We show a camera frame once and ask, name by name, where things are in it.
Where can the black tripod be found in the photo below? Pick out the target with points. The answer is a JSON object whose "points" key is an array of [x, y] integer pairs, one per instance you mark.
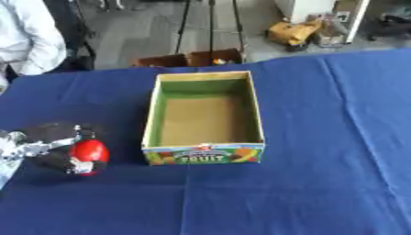
{"points": [[209, 24]]}

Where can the white cabinet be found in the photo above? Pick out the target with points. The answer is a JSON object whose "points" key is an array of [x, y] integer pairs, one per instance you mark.
{"points": [[321, 18]]}

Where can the red toy apple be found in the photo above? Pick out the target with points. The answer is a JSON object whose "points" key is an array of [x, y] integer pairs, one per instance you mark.
{"points": [[91, 151]]}

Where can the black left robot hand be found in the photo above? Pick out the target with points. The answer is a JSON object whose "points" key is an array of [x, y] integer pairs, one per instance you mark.
{"points": [[51, 131]]}

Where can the person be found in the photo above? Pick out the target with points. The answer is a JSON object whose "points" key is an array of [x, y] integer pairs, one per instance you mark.
{"points": [[26, 36]]}

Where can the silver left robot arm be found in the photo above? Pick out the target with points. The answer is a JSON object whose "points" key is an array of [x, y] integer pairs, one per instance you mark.
{"points": [[9, 153]]}

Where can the cardboard box with green inside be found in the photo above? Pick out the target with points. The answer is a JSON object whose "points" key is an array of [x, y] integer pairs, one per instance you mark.
{"points": [[203, 119]]}

